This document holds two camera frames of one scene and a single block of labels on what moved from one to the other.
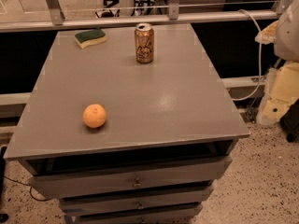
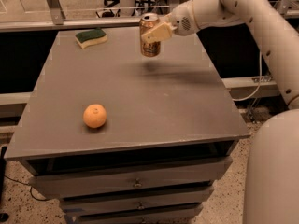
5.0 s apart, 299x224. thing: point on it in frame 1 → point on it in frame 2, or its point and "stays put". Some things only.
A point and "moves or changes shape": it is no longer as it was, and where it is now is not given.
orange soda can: x=144 y=43 moves or changes shape
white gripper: x=288 y=35 → x=182 y=22
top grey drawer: x=166 y=175 stays put
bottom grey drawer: x=170 y=217 stays put
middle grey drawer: x=180 y=197 stays put
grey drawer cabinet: x=129 y=125 stays put
